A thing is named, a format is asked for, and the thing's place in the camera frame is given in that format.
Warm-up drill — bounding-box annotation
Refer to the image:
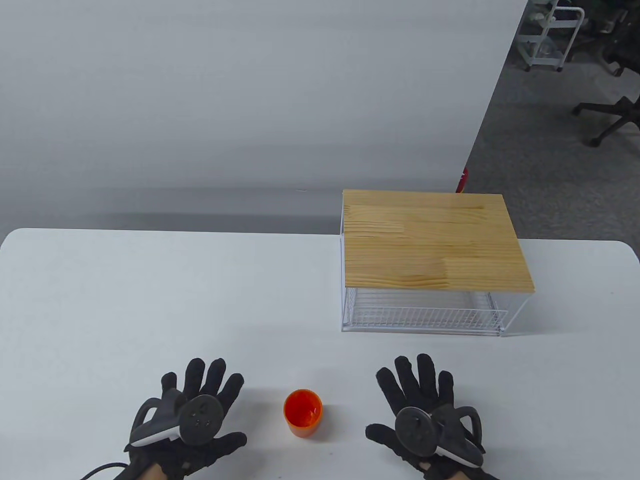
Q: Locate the person's left hand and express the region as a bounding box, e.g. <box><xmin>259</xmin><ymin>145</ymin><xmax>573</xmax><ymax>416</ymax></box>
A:
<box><xmin>124</xmin><ymin>357</ymin><xmax>248</xmax><ymax>480</ymax></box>

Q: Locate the person's right hand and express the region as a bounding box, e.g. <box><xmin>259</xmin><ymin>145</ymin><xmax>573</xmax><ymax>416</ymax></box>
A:
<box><xmin>365</xmin><ymin>354</ymin><xmax>501</xmax><ymax>480</ymax></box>

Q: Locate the white mesh sliding drawer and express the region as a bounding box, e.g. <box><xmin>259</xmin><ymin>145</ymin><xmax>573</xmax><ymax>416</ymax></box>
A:
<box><xmin>342</xmin><ymin>289</ymin><xmax>511</xmax><ymax>333</ymax></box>

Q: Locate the orange plastic cup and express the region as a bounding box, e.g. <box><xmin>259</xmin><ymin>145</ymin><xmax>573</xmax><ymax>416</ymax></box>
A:
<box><xmin>283</xmin><ymin>389</ymin><xmax>324</xmax><ymax>439</ymax></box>

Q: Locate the black left hand controller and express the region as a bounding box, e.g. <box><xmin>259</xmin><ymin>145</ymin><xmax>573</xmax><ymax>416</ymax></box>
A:
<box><xmin>130</xmin><ymin>389</ymin><xmax>224</xmax><ymax>447</ymax></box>

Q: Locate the black hand controller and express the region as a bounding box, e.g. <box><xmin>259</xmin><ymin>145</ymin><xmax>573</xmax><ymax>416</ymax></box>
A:
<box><xmin>130</xmin><ymin>389</ymin><xmax>224</xmax><ymax>447</ymax></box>
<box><xmin>395</xmin><ymin>404</ymin><xmax>485</xmax><ymax>468</ymax></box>

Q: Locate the black right hand controller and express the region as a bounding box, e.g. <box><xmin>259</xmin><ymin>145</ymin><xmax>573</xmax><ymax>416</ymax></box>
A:
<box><xmin>395</xmin><ymin>404</ymin><xmax>485</xmax><ymax>468</ymax></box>

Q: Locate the black office chair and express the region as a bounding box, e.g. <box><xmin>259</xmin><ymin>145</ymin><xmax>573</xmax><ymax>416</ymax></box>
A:
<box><xmin>585</xmin><ymin>0</ymin><xmax>640</xmax><ymax>77</ymax></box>
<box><xmin>571</xmin><ymin>95</ymin><xmax>640</xmax><ymax>147</ymax></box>

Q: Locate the white utility cart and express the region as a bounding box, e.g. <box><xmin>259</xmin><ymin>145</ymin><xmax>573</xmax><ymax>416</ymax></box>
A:
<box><xmin>515</xmin><ymin>0</ymin><xmax>586</xmax><ymax>73</ymax></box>

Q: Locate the white wire rack wooden top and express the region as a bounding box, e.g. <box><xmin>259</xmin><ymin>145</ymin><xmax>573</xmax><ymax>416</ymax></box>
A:
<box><xmin>340</xmin><ymin>189</ymin><xmax>535</xmax><ymax>337</ymax></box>

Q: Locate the black cable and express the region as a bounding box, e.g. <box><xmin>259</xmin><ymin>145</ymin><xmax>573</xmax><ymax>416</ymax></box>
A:
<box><xmin>80</xmin><ymin>462</ymin><xmax>128</xmax><ymax>480</ymax></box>

